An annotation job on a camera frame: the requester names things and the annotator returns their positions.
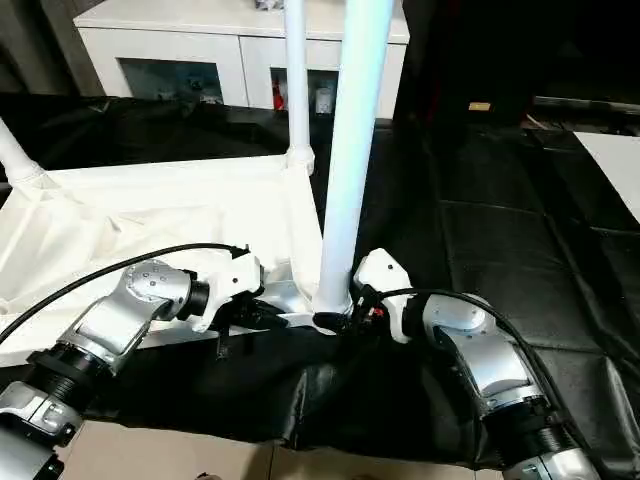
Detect white plastic table top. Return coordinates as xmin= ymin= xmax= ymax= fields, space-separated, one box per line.
xmin=0 ymin=147 xmax=351 ymax=369

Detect white plastic table leg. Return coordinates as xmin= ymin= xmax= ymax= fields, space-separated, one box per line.
xmin=0 ymin=117 xmax=49 ymax=189
xmin=312 ymin=0 xmax=396 ymax=314
xmin=282 ymin=0 xmax=316 ymax=174

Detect black mat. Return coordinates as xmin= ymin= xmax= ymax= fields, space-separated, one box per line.
xmin=0 ymin=92 xmax=640 ymax=471

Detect black speaker with yellow label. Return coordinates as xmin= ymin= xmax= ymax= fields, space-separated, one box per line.
xmin=394 ymin=0 xmax=536 ymax=129

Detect white cabinet with glass doors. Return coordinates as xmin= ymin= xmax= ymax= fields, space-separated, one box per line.
xmin=72 ymin=0 xmax=411 ymax=121

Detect white side table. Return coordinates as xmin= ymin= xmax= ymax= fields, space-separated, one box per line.
xmin=572 ymin=130 xmax=640 ymax=224

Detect brown low console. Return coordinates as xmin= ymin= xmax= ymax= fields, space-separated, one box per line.
xmin=532 ymin=94 xmax=640 ymax=134

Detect grey curtain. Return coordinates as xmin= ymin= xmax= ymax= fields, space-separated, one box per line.
xmin=0 ymin=0 xmax=109 ymax=97

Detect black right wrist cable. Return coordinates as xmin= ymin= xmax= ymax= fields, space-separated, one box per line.
xmin=369 ymin=287 xmax=601 ymax=480

